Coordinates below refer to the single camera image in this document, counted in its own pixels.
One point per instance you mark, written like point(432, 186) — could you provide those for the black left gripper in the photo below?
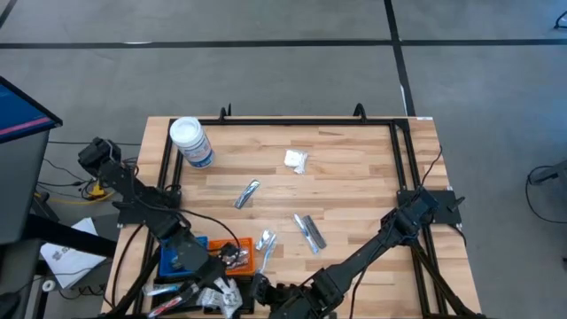
point(210, 272)

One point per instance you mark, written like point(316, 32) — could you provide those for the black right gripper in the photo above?
point(292, 301)

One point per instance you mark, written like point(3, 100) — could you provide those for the clear bag of cotton pads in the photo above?
point(230, 292)
point(292, 158)
point(210, 299)

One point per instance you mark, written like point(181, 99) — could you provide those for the silver nail clipper packet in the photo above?
point(241, 254)
point(235, 265)

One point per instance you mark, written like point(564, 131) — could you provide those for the bagged red toothbrush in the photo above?
point(170, 305)

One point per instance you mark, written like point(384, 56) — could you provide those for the bagged black comb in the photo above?
point(315, 232)

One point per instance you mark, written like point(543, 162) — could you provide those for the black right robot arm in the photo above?
point(363, 252)

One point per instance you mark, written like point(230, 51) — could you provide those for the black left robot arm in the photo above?
point(133, 190)

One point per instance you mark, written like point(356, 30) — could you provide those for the black plastic bin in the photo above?
point(246, 310)

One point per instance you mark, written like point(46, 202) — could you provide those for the orange slotted plastic basket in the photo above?
point(250, 266)

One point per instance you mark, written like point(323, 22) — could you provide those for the blue plastic bin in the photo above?
point(165, 261)

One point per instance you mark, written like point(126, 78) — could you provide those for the long silver nail file packet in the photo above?
point(247, 194)

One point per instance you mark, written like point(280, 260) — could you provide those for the white paper sheet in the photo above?
point(66, 266)

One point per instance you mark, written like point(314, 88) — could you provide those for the black desk beam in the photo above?
point(66, 235)

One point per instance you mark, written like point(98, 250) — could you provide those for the white wipes canister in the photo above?
point(188, 133)

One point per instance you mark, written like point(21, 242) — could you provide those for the white tape roll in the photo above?
point(48, 285)

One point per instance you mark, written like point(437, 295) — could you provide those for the grey cabinet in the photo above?
point(22, 186)

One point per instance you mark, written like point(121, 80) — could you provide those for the small white sticker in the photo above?
point(424, 118)

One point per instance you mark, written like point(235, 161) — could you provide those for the monitor with blue screen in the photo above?
point(22, 111)

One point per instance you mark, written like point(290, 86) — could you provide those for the grey stand leg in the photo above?
point(553, 173)

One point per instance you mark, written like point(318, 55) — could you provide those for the black floor object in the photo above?
point(562, 20)

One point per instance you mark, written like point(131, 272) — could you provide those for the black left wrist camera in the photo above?
point(230, 254)

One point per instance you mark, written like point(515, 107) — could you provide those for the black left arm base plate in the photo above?
point(126, 217)

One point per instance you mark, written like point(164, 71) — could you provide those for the black aluminium table frame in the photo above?
point(288, 121)

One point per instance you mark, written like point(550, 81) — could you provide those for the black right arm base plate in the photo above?
point(447, 208)

